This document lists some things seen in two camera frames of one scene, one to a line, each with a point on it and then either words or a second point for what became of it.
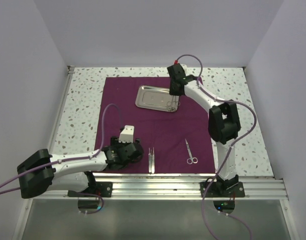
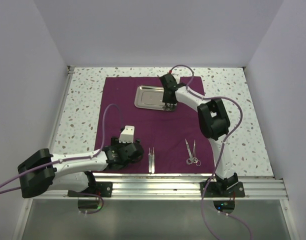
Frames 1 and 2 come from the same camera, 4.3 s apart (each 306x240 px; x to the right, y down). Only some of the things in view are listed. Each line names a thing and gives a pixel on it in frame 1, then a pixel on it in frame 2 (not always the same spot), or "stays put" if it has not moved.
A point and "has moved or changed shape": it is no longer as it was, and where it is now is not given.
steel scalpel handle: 150,158 stays put
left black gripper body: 114,142 stays put
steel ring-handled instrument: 177,103 has moved or changed shape
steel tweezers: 153,165 stays put
